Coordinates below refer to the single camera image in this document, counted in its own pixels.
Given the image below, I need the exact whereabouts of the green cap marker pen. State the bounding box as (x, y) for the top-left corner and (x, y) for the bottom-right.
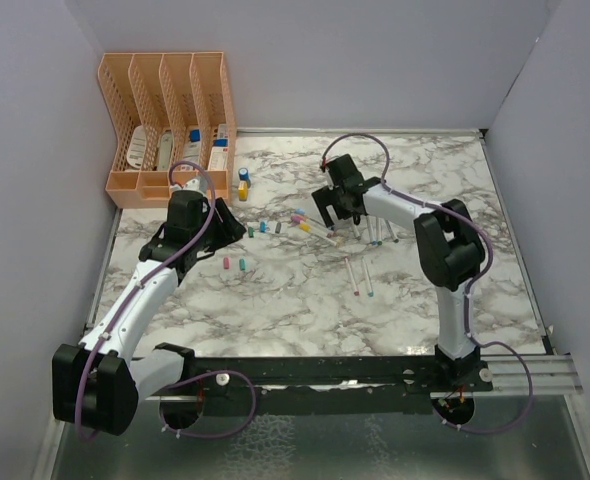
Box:
(375, 217), (383, 246)

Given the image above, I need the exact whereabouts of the dark green cap marker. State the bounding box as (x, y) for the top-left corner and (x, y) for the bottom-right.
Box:
(385, 220), (399, 243)

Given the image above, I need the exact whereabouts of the pink cap marker pen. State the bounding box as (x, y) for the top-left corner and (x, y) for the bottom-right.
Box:
(344, 257), (360, 296)

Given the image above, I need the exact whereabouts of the teal cap marker pen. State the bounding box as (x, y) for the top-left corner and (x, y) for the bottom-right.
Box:
(361, 257), (374, 298)

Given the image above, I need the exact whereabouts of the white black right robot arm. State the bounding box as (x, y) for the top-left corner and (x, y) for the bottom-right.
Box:
(312, 154), (486, 391)

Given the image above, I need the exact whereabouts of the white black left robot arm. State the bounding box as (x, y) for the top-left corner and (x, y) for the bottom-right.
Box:
(51, 190), (245, 435)

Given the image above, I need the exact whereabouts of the blue cap marker pen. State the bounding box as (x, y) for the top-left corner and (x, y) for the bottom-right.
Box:
(294, 209), (314, 221)

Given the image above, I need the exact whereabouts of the yellow cap marker pen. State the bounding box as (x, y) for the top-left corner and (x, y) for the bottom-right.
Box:
(298, 223), (338, 247)

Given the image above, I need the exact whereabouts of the yellow small box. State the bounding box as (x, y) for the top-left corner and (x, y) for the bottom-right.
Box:
(238, 181), (249, 201)

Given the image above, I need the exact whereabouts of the red white box in organizer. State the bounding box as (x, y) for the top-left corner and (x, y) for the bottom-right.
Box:
(208, 123), (229, 171)

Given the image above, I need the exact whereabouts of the blue white small bottle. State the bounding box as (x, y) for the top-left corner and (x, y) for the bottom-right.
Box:
(238, 168), (251, 187)

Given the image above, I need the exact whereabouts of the blue white box in organizer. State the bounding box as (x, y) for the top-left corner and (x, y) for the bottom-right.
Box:
(181, 129), (201, 164)

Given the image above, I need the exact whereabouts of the white device in organizer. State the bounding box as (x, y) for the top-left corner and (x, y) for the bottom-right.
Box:
(154, 130), (173, 171)

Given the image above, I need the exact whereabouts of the white paper card in organizer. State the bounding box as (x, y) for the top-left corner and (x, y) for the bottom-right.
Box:
(126, 125), (147, 171)

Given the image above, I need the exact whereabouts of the peach plastic file organizer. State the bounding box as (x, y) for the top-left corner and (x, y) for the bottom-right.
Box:
(98, 52), (237, 209)

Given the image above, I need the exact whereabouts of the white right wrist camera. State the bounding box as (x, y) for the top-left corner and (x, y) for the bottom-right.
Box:
(321, 158), (335, 189)

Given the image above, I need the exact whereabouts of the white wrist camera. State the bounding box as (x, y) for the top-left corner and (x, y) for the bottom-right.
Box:
(321, 158), (335, 189)
(169, 176), (209, 196)

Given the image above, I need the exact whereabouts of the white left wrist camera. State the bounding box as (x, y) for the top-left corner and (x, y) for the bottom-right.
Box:
(169, 176), (209, 196)

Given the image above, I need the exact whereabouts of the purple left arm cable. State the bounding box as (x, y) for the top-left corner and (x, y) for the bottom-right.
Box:
(74, 161), (259, 444)

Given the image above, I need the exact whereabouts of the black metal base rail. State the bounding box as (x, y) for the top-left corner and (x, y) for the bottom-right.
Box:
(74, 324), (496, 416)

